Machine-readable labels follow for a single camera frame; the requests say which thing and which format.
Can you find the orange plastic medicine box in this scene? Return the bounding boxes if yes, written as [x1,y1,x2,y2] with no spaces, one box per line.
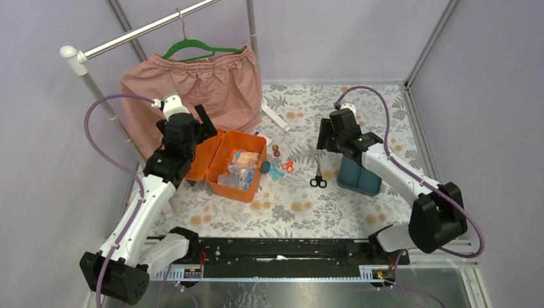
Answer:
[185,129,267,203]

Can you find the teal divided tray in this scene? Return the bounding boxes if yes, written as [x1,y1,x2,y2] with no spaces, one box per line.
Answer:
[337,157,382,197]

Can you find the white blue medicine sachet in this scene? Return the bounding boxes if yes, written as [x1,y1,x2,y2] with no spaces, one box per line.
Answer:
[251,130,272,147]

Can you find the bagged latex gloves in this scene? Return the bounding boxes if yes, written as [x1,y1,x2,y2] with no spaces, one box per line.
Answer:
[234,151,260,171]

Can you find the black handled scissors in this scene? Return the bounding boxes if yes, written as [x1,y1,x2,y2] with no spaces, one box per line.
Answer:
[309,164,327,189]

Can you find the gauze pad packet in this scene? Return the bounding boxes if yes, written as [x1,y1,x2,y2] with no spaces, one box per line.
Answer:
[217,175,237,188]

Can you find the alcohol wipes bag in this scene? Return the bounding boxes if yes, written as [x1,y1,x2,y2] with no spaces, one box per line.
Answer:
[231,168,255,191]

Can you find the small orange scissors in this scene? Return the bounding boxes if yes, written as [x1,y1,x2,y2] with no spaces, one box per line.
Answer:
[282,160,294,173]

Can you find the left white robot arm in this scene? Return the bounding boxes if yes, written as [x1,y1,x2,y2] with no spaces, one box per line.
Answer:
[80,92,217,307]

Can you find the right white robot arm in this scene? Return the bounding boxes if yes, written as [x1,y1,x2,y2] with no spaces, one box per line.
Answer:
[316,108,468,264]

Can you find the pink fabric shorts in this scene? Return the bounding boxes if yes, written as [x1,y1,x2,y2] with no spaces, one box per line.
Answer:
[119,45,262,159]

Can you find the white rectangular box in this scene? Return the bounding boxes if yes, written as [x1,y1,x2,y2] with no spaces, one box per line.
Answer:
[261,98,291,132]

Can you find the floral table mat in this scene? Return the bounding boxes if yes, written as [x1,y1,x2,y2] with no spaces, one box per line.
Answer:
[151,85,422,238]

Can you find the green clothes hanger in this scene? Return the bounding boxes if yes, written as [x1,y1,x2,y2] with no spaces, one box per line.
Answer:
[161,9,244,62]

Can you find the silver clothes rack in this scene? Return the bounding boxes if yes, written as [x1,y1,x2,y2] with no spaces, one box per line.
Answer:
[59,0,260,160]

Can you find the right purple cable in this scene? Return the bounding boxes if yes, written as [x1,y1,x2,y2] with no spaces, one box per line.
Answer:
[334,86,486,307]

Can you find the purple cable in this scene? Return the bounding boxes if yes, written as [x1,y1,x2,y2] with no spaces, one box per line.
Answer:
[334,86,486,307]
[83,94,164,308]

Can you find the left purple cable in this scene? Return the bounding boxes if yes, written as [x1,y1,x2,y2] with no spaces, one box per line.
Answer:
[83,94,164,308]

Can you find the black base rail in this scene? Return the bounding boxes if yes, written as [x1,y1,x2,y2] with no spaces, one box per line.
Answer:
[146,227,411,284]

